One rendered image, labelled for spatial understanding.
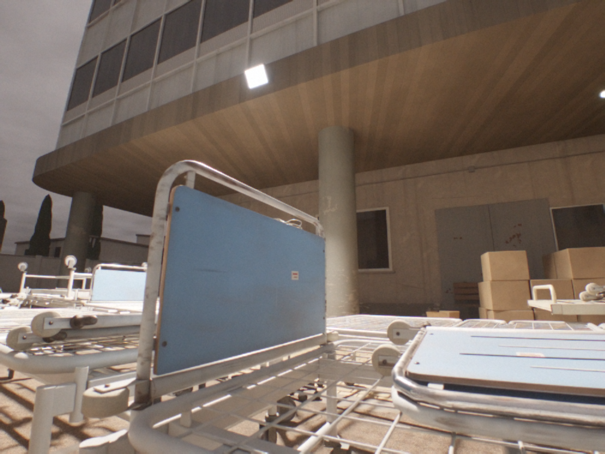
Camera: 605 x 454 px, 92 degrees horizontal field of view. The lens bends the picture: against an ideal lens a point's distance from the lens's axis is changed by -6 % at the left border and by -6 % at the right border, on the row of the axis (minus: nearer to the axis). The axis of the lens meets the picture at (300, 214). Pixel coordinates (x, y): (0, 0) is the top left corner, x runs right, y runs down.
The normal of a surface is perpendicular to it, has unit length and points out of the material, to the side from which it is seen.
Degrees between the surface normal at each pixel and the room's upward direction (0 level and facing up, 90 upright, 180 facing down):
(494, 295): 90
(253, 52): 90
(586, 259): 90
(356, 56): 90
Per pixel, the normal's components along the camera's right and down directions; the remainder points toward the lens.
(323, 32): -0.46, -0.22
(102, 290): 0.80, -0.14
